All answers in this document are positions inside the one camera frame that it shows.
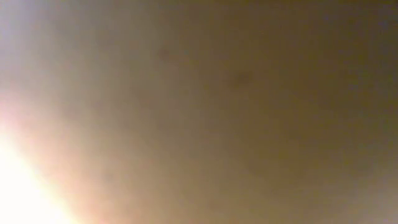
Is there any olive yellow bowl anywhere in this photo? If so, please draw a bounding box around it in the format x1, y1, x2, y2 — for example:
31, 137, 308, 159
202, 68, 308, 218
0, 0, 398, 224

